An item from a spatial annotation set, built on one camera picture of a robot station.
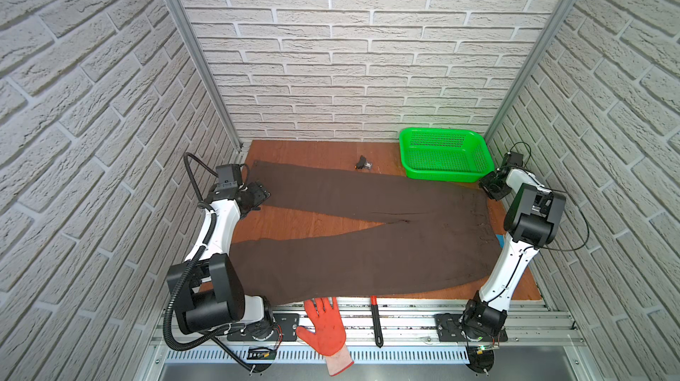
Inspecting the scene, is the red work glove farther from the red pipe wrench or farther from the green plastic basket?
the green plastic basket

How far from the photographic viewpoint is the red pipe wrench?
0.74 metres

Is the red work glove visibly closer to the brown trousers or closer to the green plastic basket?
the brown trousers

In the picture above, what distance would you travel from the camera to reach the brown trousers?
2.72ft

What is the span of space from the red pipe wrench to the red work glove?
90 millimetres

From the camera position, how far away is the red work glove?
70 cm

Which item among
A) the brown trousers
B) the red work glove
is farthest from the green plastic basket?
the red work glove

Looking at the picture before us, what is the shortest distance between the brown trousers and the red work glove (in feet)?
0.12

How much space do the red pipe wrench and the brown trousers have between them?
0.05 feet
